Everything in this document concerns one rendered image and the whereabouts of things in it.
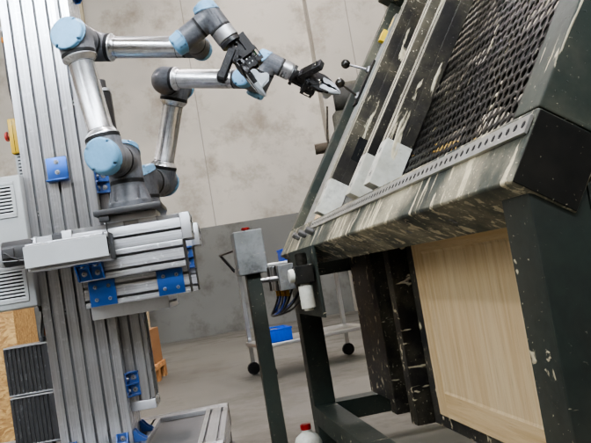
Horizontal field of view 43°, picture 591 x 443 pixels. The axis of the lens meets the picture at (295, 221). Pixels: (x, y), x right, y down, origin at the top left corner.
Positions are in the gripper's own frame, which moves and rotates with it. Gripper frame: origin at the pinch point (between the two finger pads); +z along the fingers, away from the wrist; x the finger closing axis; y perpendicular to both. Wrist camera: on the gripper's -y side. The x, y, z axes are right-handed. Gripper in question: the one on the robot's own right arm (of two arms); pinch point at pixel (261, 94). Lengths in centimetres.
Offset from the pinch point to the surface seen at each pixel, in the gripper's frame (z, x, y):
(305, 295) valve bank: 61, 7, -27
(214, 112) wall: -186, 899, 75
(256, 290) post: 51, 70, -39
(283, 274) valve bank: 51, 20, -28
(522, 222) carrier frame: 62, -136, -4
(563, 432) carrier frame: 88, -136, -17
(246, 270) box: 42, 66, -37
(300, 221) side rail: 39, 75, -7
